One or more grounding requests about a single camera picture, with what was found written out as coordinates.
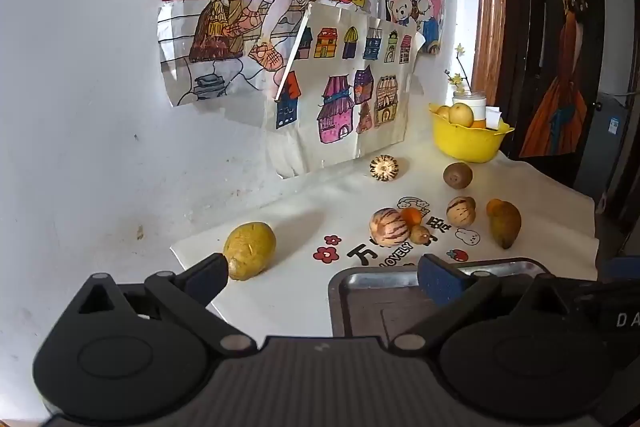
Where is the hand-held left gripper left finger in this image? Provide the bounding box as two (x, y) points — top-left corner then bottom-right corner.
(65, 252), (258, 355)

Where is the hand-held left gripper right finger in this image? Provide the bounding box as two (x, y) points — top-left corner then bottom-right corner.
(387, 253), (581, 355)

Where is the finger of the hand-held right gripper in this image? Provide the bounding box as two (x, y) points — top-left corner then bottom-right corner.
(565, 256), (640, 334)

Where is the large yellow mango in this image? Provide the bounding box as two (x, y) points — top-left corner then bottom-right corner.
(222, 221), (277, 282)

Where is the small striped pepino melon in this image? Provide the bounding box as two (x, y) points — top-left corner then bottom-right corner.
(446, 197), (477, 228)

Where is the metal tray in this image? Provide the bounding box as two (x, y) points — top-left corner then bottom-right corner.
(328, 258), (551, 338)

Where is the large striped pepino melon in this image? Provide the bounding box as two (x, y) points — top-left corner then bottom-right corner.
(369, 208), (410, 248)

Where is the brownish yellow mango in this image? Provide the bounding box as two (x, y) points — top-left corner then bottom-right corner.
(490, 200), (522, 250)

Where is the brown kiwi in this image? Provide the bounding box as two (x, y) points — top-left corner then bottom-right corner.
(443, 162), (473, 190)

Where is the round purple-striped melon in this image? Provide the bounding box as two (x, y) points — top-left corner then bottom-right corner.
(370, 155), (399, 182)

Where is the white printed cloth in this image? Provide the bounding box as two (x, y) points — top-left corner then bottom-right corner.
(170, 152), (601, 338)

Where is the grey appliance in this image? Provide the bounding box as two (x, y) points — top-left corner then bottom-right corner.
(575, 92), (636, 202)

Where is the yellow plastic bowl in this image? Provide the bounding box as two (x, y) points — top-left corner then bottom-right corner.
(428, 103), (515, 164)

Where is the large yellow pear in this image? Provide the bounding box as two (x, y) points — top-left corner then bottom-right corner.
(448, 103), (475, 128)

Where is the white jar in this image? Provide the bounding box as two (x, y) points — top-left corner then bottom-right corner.
(452, 91), (487, 122)

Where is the yellow flower sprig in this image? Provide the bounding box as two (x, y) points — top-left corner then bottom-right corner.
(445, 44), (471, 95)

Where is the colourful houses drawing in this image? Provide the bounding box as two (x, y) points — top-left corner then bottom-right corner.
(262, 4), (426, 178)

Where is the woman in dress poster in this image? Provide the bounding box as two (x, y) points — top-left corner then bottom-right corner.
(520, 0), (608, 158)

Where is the wooden door frame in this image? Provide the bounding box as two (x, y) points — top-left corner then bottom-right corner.
(470, 0), (521, 108)

